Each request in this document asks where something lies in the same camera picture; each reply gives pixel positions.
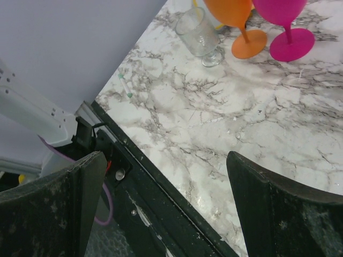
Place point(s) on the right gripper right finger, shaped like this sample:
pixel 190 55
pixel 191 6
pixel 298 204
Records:
pixel 282 217

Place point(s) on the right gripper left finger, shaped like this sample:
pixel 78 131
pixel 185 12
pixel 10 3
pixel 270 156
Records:
pixel 53 215

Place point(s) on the magenta plastic wine glass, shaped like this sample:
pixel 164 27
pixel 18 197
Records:
pixel 293 43

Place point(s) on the clear wine glass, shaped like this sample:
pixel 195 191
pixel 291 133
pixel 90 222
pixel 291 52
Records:
pixel 199 36

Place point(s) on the orange plastic wine glass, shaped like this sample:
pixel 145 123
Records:
pixel 235 13

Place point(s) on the green capped white marker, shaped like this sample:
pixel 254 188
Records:
pixel 125 85

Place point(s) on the black front mounting rail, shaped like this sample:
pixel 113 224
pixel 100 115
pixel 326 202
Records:
pixel 150 216

